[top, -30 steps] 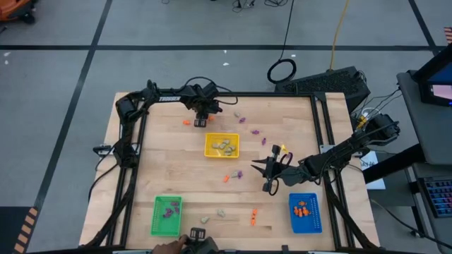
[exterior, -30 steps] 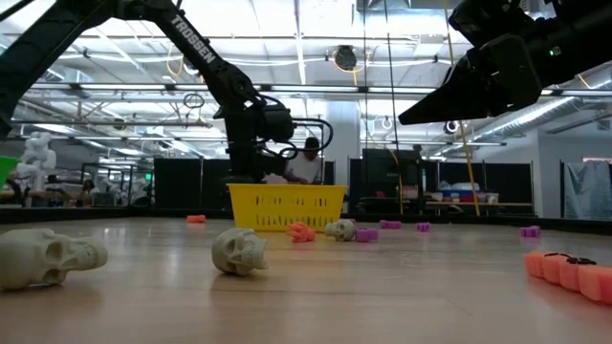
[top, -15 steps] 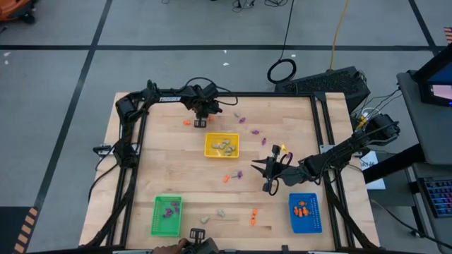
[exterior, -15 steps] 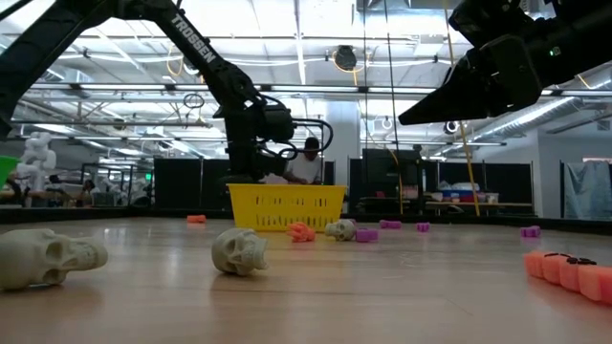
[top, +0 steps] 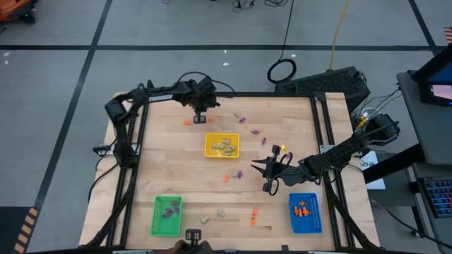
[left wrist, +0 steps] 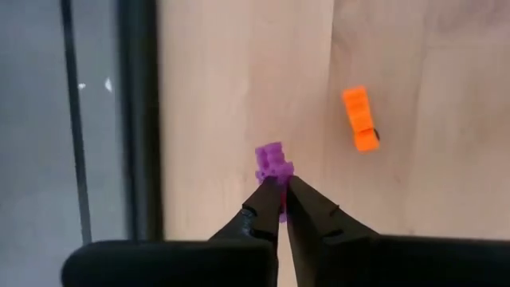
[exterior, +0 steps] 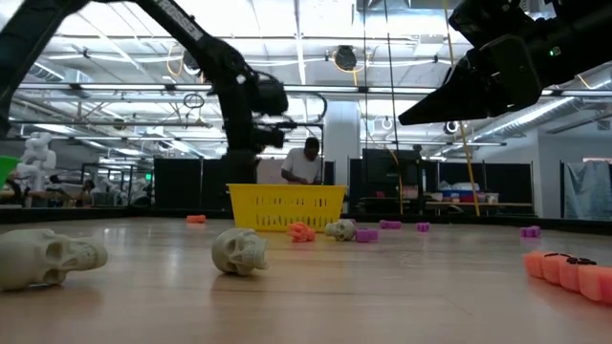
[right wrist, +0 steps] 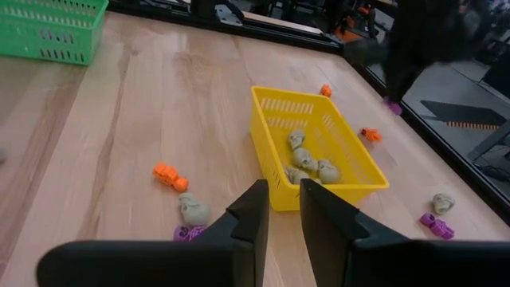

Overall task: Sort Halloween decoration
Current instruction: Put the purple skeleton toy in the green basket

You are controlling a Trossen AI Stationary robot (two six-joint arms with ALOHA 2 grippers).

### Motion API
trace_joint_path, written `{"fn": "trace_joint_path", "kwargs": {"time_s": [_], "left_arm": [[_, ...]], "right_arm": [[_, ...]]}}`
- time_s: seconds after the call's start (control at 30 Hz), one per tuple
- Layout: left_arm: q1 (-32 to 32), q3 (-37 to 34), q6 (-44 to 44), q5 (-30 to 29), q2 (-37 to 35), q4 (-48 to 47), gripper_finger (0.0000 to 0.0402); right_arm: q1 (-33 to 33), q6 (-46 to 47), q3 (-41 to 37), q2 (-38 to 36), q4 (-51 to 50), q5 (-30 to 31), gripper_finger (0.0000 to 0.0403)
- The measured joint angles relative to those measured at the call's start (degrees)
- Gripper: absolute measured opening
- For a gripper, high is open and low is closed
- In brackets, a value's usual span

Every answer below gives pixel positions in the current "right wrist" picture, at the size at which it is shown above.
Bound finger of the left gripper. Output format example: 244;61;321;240
384;59;422;104

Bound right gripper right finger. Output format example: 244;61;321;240
299;178;510;287

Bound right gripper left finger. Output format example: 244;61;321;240
35;179;271;287

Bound purple plastic toy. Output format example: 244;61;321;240
173;225;207;242
419;212;456;241
384;97;404;116

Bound orange machine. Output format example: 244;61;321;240
332;6;378;44

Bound black mat orange stripes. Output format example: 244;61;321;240
420;99;509;131

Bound yellow plastic basket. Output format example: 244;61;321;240
249;85;390;212

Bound green plastic basket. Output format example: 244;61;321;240
0;0;109;67

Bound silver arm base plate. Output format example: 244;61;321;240
214;3;245;28

